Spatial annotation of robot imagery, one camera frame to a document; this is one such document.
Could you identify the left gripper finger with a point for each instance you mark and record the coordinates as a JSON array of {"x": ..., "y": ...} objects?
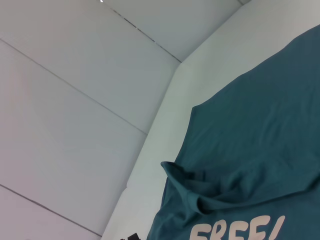
[{"x": 133, "y": 237}]

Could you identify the teal blue t-shirt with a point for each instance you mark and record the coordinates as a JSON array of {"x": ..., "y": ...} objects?
[{"x": 250, "y": 125}]

